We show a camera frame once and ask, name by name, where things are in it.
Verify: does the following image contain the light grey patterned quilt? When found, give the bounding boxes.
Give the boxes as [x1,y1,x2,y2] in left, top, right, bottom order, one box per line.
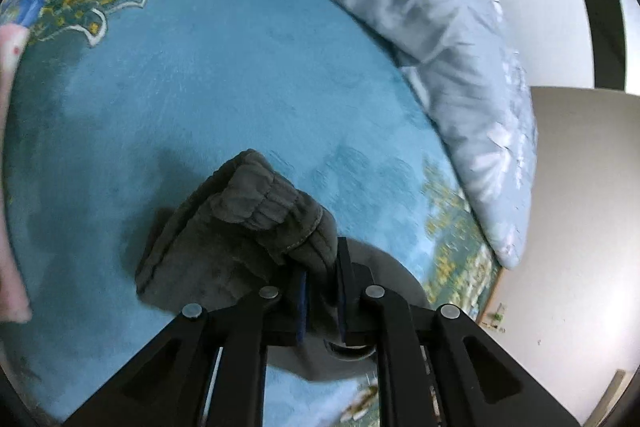
[85,0,539,271]

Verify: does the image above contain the blue printed blanket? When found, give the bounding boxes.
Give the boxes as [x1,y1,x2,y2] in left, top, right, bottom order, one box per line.
[0,0,503,426]

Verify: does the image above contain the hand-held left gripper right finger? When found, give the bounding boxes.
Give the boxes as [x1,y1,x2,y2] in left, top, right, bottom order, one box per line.
[336,237,583,427]

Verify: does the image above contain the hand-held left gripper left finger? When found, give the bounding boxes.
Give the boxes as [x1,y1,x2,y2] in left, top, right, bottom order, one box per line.
[64,268,310,427]

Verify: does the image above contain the pink cloth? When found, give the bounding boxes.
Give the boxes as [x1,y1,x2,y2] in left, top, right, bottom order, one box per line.
[0,23,34,324]

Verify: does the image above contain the grey pants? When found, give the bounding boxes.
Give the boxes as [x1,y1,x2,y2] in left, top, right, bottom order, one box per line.
[135,149,434,383]

